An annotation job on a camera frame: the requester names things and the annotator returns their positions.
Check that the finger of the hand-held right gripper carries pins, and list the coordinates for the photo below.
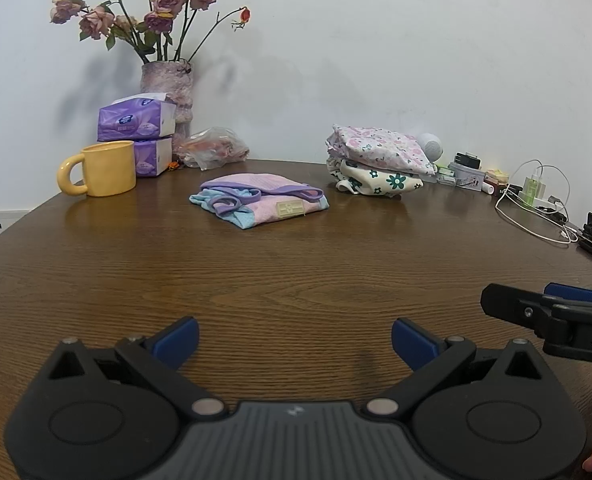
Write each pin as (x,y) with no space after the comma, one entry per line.
(511,305)
(571,292)

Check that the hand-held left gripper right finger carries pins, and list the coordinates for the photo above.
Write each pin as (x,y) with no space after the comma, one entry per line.
(413,342)

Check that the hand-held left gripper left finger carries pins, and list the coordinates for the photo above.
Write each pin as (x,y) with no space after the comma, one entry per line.
(178,342)

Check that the pink and blue sleeveless shirt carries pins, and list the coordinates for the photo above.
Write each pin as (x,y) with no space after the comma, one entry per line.
(271,205)

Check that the dark red flat box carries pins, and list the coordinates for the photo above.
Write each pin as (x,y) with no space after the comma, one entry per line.
(507,190)

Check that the white tube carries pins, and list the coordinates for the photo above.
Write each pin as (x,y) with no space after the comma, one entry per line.
(487,188)

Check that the small white box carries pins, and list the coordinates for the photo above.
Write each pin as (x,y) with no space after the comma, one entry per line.
(446,178)

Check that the black charger block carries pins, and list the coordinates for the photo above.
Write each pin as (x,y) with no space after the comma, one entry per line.
(468,160)

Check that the small green box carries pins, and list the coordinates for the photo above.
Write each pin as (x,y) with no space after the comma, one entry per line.
(442,166)

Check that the cream green-flower folded garment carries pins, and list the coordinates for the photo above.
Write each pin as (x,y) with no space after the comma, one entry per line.
(376,180)

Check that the white robot-shaped speaker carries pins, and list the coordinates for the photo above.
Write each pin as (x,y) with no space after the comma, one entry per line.
(430,146)

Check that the yellow mug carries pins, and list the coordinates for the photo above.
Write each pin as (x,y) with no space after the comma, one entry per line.
(108,170)

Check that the purple tissue pack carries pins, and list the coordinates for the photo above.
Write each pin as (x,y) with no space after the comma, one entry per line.
(151,157)
(131,122)

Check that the pink floral folded garment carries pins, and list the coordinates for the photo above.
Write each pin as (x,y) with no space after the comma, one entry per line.
(381,147)

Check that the clear plastic snack bag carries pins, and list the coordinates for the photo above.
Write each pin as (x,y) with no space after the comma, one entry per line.
(213,147)

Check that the pink fuzzy vase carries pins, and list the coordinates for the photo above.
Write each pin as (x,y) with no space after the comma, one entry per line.
(168,95)

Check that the dried pink roses bouquet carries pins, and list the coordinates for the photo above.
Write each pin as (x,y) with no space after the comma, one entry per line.
(161,5)

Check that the white printed wall plate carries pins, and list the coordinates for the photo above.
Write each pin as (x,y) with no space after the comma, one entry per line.
(1,222)

